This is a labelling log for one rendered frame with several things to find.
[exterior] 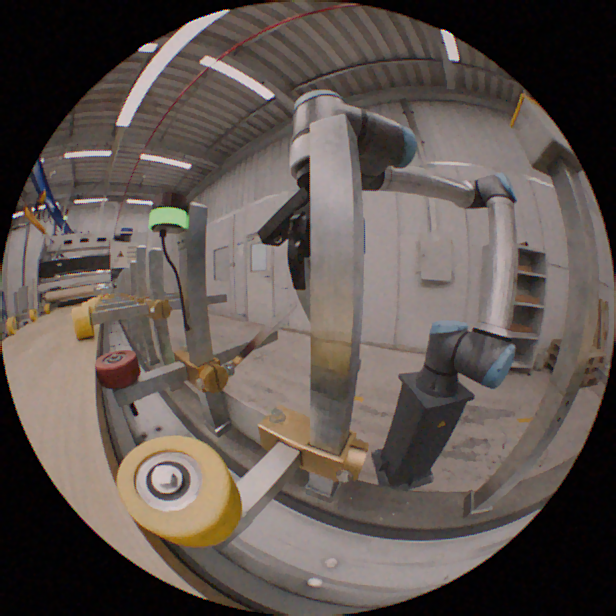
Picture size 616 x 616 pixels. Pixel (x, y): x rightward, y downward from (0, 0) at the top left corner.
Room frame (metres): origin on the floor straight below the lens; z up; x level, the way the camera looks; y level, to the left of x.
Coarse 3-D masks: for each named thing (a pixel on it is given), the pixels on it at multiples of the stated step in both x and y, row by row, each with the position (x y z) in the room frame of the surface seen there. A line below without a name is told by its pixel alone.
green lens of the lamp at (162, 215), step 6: (156, 210) 0.19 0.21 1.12; (162, 210) 0.20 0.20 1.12; (168, 210) 0.20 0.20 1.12; (174, 210) 0.21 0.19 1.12; (180, 210) 0.22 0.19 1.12; (150, 216) 0.20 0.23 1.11; (156, 216) 0.19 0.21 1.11; (162, 216) 0.20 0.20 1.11; (168, 216) 0.20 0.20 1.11; (174, 216) 0.21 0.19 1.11; (180, 216) 0.22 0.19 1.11; (150, 222) 0.20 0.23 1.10; (156, 222) 0.19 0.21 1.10; (162, 222) 0.20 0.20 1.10; (168, 222) 0.20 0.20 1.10; (174, 222) 0.21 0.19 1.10; (180, 222) 0.22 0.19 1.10; (150, 228) 0.21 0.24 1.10
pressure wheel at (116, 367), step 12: (96, 360) 0.13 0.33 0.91; (108, 360) 0.15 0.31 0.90; (120, 360) 0.16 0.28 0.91; (132, 360) 0.17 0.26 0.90; (108, 372) 0.12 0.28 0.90; (120, 372) 0.14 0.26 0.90; (132, 372) 0.16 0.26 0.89; (108, 384) 0.12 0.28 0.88; (120, 384) 0.13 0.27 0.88; (132, 408) 0.15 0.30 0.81
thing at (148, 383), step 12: (252, 336) 0.44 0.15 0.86; (276, 336) 0.50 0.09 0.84; (216, 348) 0.35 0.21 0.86; (228, 348) 0.35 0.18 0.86; (240, 348) 0.38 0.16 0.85; (228, 360) 0.34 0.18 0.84; (156, 372) 0.21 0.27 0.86; (168, 372) 0.22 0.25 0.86; (180, 372) 0.24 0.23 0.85; (132, 384) 0.16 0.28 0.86; (144, 384) 0.18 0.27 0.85; (156, 384) 0.20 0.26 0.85; (168, 384) 0.22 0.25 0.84; (120, 396) 0.14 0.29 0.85; (132, 396) 0.15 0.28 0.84; (144, 396) 0.17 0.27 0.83
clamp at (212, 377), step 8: (176, 352) 0.29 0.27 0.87; (184, 352) 0.29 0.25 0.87; (176, 360) 0.28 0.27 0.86; (184, 360) 0.26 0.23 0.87; (216, 360) 0.27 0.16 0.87; (192, 368) 0.24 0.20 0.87; (200, 368) 0.24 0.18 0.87; (208, 368) 0.24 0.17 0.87; (216, 368) 0.25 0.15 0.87; (224, 368) 0.26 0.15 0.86; (192, 376) 0.24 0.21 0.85; (200, 376) 0.23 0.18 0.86; (208, 376) 0.23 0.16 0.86; (216, 376) 0.25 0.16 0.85; (224, 376) 0.26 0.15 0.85; (192, 384) 0.25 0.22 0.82; (200, 384) 0.22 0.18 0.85; (208, 384) 0.23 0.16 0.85; (216, 384) 0.24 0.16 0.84; (224, 384) 0.25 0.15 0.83; (216, 392) 0.24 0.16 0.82
